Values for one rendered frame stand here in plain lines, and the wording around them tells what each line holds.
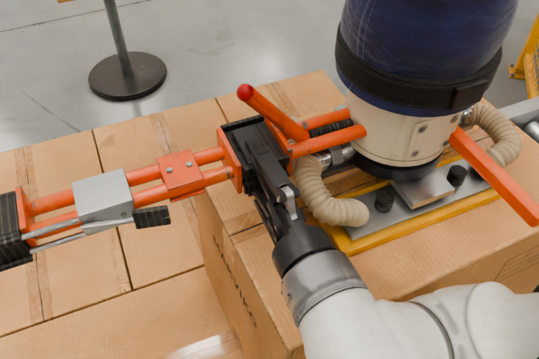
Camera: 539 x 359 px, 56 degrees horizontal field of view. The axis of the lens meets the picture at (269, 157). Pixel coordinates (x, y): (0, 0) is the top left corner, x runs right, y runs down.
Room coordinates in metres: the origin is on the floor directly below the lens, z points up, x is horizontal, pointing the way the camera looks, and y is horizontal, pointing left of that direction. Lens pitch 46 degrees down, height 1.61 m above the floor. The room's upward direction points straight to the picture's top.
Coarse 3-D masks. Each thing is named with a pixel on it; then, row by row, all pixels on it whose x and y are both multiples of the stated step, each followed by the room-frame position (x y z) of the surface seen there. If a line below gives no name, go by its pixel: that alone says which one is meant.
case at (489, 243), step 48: (480, 144) 0.66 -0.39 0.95; (528, 144) 0.66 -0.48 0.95; (336, 192) 0.54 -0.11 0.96; (528, 192) 0.54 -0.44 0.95; (240, 240) 0.44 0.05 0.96; (432, 240) 0.44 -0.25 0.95; (480, 240) 0.44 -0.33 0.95; (528, 240) 0.46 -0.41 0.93; (240, 288) 0.42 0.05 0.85; (384, 288) 0.36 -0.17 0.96; (432, 288) 0.38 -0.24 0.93; (528, 288) 0.51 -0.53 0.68; (240, 336) 0.43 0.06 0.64; (288, 336) 0.29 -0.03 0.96
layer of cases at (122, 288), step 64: (128, 128) 1.14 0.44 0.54; (192, 128) 1.14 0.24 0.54; (0, 192) 0.88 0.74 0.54; (64, 256) 0.67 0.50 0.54; (128, 256) 0.67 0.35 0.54; (192, 256) 0.67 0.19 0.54; (0, 320) 0.51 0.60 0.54; (64, 320) 0.51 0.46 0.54; (128, 320) 0.51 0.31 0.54; (192, 320) 0.51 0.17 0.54
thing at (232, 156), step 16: (224, 128) 0.53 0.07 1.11; (256, 128) 0.54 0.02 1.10; (272, 128) 0.53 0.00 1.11; (224, 144) 0.50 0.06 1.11; (272, 144) 0.51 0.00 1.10; (288, 144) 0.49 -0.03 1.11; (224, 160) 0.50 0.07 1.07; (240, 160) 0.47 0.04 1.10; (288, 160) 0.47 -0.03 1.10; (240, 176) 0.45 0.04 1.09; (256, 176) 0.46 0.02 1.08; (288, 176) 0.47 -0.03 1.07; (240, 192) 0.45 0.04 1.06
